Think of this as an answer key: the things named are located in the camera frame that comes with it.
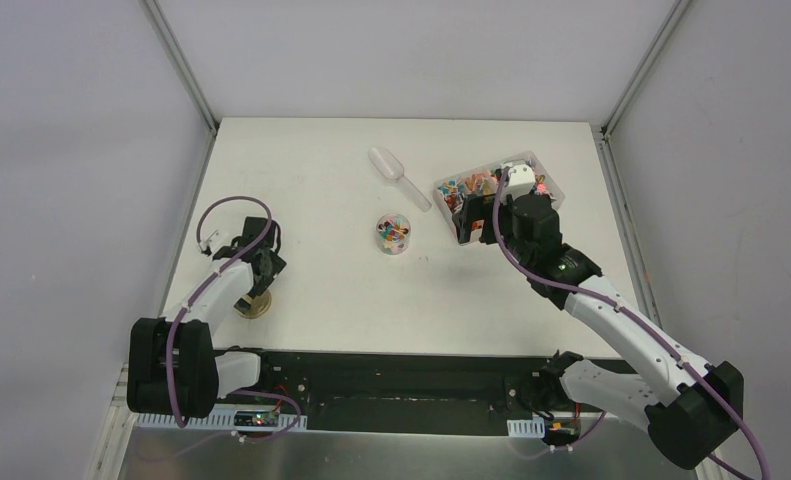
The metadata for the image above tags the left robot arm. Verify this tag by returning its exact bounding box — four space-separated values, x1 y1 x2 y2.
126 217 287 421

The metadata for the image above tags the clear plastic scoop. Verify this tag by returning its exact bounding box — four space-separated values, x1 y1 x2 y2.
368 147 432 212

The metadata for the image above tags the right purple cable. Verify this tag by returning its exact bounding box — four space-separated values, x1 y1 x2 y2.
490 166 773 480

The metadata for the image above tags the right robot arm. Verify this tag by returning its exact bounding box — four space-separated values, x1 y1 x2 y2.
453 194 744 470

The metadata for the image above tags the clear plastic jar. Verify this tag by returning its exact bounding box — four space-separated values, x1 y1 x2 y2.
375 213 412 255

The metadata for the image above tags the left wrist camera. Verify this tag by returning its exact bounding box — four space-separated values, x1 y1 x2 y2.
198 230 223 256

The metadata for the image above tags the purple cable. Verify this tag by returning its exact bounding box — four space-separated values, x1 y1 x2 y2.
132 195 302 464
490 166 773 480

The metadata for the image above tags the left slotted cable duct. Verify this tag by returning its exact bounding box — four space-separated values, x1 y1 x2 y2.
133 408 309 433

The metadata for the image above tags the wooden jar lid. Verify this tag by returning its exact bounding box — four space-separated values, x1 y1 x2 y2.
234 290 272 319

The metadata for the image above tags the right slotted cable duct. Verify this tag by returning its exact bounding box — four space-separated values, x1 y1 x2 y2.
506 417 546 439

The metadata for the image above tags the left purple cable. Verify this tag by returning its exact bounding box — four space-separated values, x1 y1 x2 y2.
132 195 302 464

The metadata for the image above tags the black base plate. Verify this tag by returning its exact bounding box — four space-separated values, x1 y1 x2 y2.
226 349 575 436

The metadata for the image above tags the slotted cable duct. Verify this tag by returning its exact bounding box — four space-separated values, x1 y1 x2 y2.
133 408 309 433
506 417 546 439

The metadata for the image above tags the compartmented candy tray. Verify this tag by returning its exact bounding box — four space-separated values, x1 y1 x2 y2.
433 151 565 245

